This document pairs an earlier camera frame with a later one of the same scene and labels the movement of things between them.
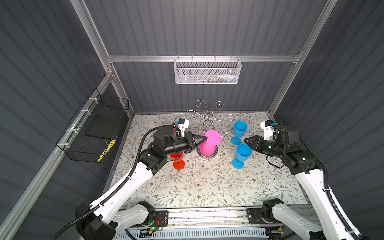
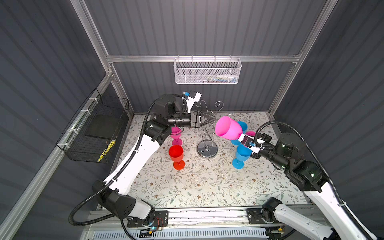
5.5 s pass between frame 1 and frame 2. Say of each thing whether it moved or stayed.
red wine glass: stayed
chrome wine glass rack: stayed
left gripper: moved
